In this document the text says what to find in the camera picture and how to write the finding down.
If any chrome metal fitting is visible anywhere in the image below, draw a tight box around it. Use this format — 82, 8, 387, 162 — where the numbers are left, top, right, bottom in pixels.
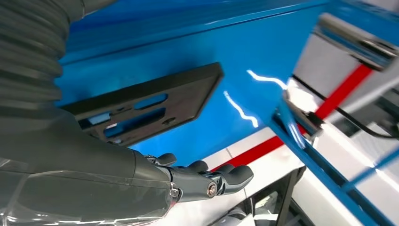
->
313, 13, 399, 72
282, 89, 325, 139

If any blue metal shelf rack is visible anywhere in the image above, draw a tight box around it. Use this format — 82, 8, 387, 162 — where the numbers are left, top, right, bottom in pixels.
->
54, 0, 399, 226

